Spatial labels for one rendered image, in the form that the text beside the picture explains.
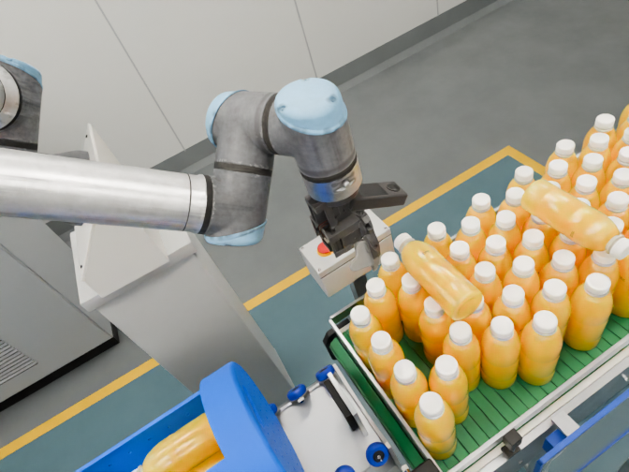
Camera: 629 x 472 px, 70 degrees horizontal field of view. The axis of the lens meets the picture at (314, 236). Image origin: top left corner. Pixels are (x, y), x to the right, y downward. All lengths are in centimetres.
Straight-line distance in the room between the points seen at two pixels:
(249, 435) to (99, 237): 61
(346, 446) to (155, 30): 272
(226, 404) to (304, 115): 46
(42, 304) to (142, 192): 183
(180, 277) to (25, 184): 75
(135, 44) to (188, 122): 61
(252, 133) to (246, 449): 47
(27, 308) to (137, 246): 133
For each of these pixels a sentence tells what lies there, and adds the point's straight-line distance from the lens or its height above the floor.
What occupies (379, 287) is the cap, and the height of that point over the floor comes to 111.
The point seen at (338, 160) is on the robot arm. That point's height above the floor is 149.
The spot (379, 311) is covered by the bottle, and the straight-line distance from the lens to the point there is 98.
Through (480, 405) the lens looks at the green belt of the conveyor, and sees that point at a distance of 106.
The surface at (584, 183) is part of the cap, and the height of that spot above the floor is 111.
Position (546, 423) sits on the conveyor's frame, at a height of 90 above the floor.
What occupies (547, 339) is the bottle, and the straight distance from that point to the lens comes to 93.
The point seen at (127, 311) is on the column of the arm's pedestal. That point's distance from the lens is 137.
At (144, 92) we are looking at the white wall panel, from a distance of 330.
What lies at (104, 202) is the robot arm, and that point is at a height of 157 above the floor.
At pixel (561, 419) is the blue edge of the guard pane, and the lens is 104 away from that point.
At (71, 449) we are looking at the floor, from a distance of 262.
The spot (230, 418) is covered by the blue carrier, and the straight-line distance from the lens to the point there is 77.
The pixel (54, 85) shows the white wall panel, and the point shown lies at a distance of 325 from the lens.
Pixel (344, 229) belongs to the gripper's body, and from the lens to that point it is 74.
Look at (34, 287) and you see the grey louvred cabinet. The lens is 238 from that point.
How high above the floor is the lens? 189
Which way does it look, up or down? 46 degrees down
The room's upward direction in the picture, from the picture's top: 22 degrees counter-clockwise
